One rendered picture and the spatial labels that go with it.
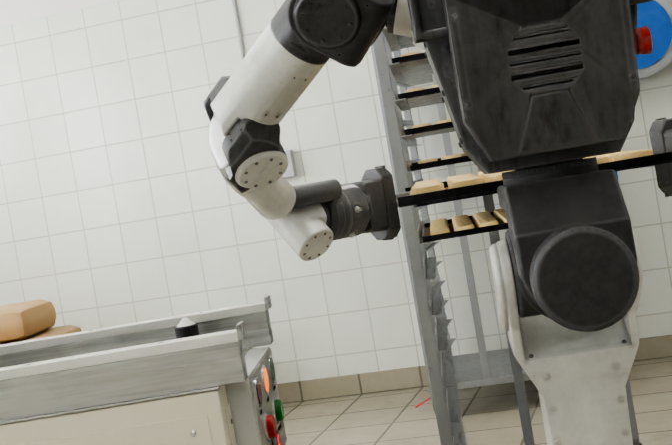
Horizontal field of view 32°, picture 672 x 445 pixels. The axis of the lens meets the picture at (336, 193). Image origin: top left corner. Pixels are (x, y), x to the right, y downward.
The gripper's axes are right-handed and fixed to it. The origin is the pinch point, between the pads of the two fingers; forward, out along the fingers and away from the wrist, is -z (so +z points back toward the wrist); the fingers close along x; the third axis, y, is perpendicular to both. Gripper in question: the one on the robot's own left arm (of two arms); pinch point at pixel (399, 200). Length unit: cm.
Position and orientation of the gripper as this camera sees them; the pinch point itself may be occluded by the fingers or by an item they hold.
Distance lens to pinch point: 203.2
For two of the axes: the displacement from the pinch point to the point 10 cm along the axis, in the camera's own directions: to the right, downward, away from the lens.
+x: -1.7, -9.9, -0.2
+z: -7.5, 1.4, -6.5
